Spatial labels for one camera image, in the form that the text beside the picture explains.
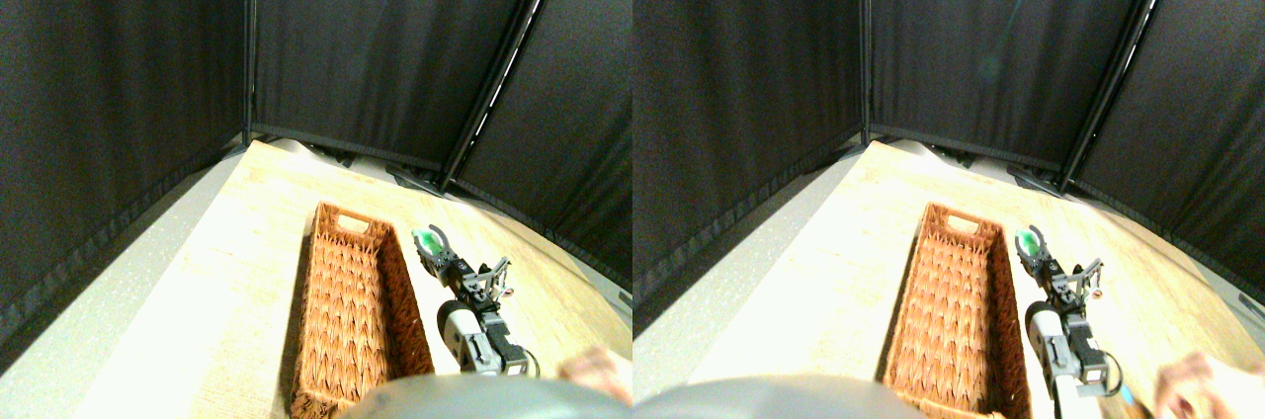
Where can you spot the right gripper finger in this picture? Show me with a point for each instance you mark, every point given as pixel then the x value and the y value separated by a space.
pixel 1029 263
pixel 452 246
pixel 1053 247
pixel 427 261

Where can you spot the green plush toy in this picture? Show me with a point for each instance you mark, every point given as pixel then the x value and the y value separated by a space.
pixel 427 239
pixel 1030 241

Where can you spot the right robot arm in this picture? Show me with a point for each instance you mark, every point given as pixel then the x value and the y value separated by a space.
pixel 1067 360
pixel 479 340

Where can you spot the person's hand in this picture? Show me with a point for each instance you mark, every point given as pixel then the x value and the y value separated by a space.
pixel 598 375
pixel 1206 389

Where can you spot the curtain stand foot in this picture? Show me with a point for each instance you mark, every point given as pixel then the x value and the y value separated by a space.
pixel 326 152
pixel 1033 182
pixel 944 152
pixel 415 182

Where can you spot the brown wicker basket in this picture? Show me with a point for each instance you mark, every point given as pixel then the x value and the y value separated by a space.
pixel 346 320
pixel 949 320

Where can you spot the curtain stand pole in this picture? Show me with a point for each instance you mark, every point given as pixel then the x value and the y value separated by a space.
pixel 250 43
pixel 865 43
pixel 499 63
pixel 1117 63

